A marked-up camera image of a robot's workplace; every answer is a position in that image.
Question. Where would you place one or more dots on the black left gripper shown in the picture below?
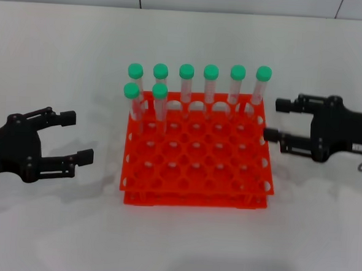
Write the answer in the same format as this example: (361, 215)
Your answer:
(14, 150)

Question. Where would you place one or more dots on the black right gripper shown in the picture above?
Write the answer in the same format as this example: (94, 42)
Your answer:
(341, 130)

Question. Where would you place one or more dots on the green-capped clear test tube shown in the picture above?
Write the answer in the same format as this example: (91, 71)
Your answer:
(135, 70)
(160, 91)
(263, 73)
(238, 72)
(131, 90)
(211, 72)
(160, 71)
(186, 71)

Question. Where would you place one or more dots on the orange test tube rack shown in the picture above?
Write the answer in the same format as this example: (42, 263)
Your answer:
(198, 155)

